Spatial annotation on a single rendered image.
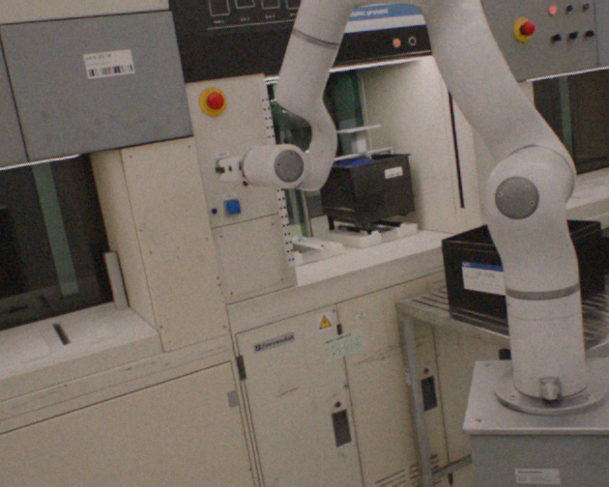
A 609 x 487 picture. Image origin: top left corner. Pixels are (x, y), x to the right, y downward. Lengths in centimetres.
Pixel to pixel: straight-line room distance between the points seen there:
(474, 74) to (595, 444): 61
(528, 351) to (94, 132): 97
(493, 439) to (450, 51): 63
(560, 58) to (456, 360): 96
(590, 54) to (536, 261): 128
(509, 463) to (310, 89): 73
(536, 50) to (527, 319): 115
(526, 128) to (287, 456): 106
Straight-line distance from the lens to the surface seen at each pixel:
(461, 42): 113
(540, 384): 120
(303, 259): 193
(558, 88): 289
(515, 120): 116
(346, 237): 208
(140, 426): 166
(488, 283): 164
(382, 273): 183
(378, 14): 184
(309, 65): 125
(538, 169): 106
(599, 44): 236
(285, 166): 128
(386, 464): 201
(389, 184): 206
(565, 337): 119
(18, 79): 152
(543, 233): 109
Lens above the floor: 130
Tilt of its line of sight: 12 degrees down
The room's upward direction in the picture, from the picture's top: 9 degrees counter-clockwise
